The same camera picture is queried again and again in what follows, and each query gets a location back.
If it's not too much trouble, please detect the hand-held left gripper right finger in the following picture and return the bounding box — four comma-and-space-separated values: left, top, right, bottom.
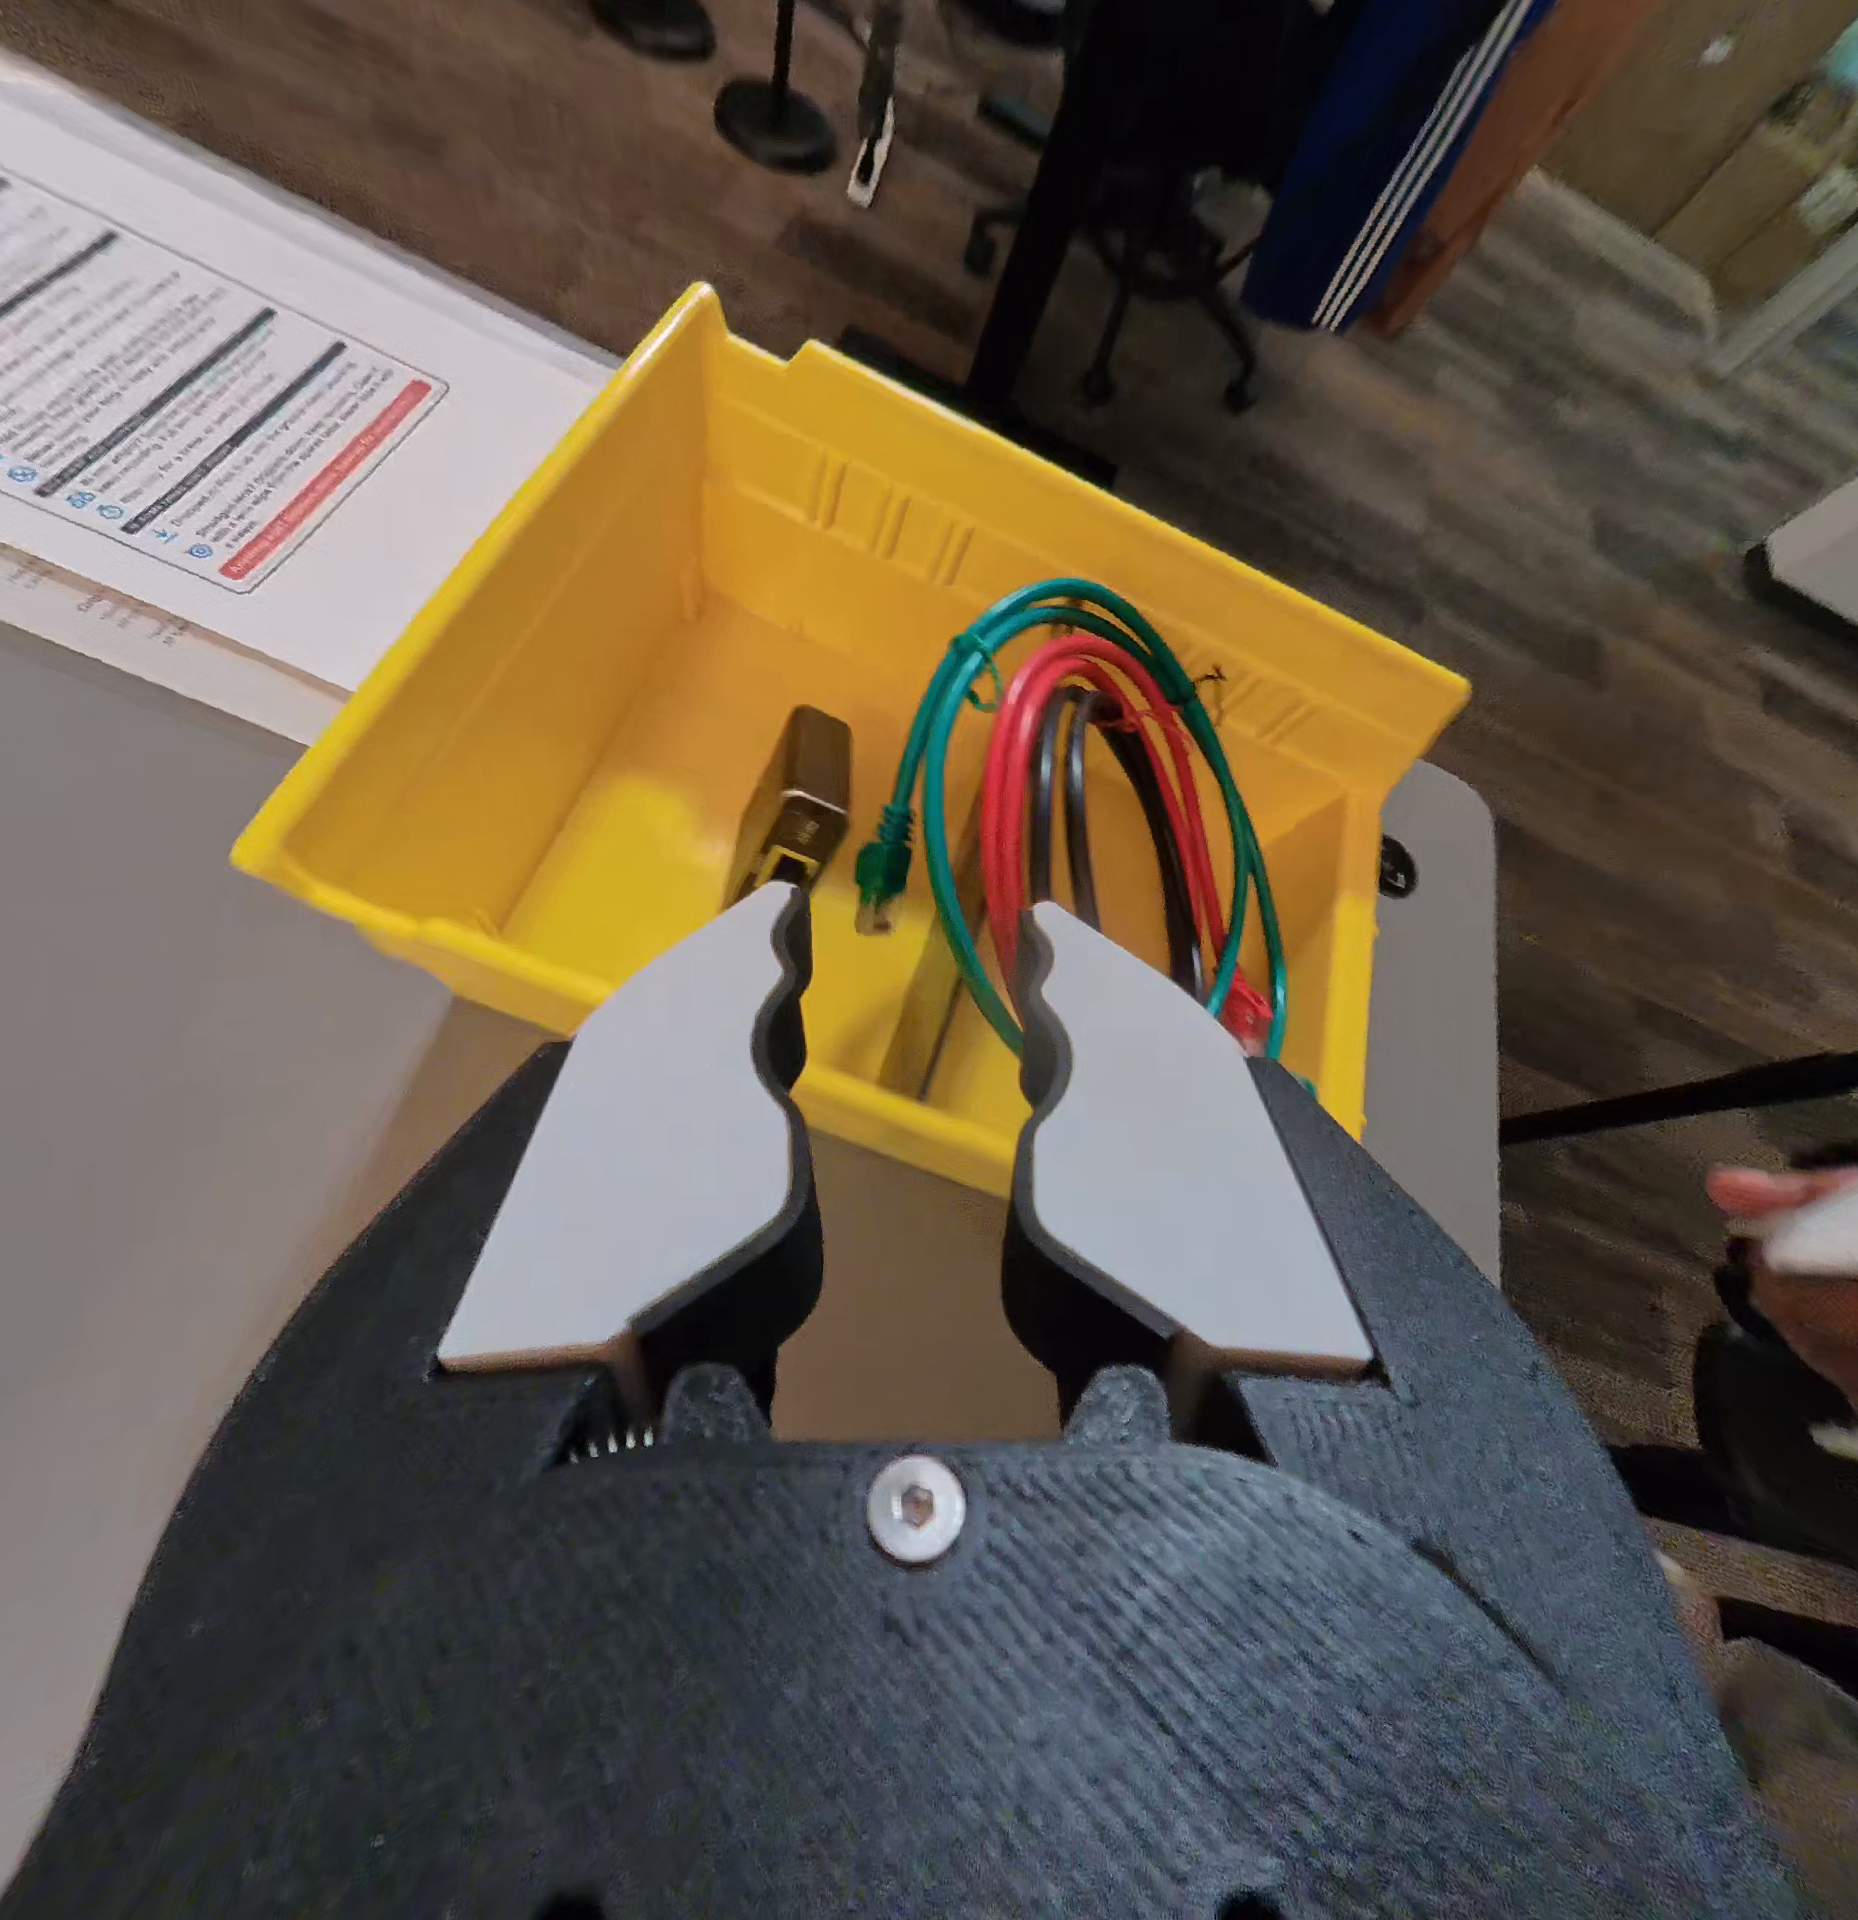
1001, 900, 1393, 1429

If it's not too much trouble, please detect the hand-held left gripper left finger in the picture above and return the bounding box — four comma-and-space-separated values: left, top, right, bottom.
435, 881, 825, 1433

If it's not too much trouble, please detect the green network cable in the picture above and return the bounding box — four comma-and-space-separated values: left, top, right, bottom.
853, 575, 1322, 1096

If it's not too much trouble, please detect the black network cable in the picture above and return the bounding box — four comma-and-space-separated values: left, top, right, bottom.
1027, 681, 1246, 1022

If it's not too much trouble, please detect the black network splitter adapter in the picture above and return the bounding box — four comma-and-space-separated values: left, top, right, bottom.
732, 705, 855, 908

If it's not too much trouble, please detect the yellow plastic bin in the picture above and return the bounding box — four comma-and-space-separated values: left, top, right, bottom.
231, 280, 1471, 1194

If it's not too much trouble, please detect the grey desk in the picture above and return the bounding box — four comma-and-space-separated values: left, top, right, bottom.
0, 29, 1503, 1861

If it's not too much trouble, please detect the person's right hand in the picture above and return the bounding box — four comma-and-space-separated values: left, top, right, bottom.
1706, 1164, 1858, 1427

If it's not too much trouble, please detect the black bar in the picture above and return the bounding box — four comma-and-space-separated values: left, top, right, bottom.
1499, 1046, 1858, 1148

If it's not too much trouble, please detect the black office chair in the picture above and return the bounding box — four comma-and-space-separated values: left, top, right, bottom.
963, 141, 1264, 418

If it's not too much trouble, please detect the printed instruction sheet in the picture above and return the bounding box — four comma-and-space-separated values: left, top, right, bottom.
0, 41, 632, 739

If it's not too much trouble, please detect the black metal table leg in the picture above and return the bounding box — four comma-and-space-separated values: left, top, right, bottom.
959, 0, 1126, 488

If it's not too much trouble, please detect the blue jacket with white stripes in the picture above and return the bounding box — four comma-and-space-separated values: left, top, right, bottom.
1242, 0, 1565, 334

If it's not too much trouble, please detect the black round stand base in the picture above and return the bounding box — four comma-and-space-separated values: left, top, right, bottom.
586, 0, 718, 61
714, 0, 843, 173

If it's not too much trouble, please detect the cardboard box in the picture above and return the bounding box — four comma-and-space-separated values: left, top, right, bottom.
1535, 0, 1858, 308

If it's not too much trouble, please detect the red network cable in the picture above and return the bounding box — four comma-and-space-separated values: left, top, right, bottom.
977, 631, 1276, 1052

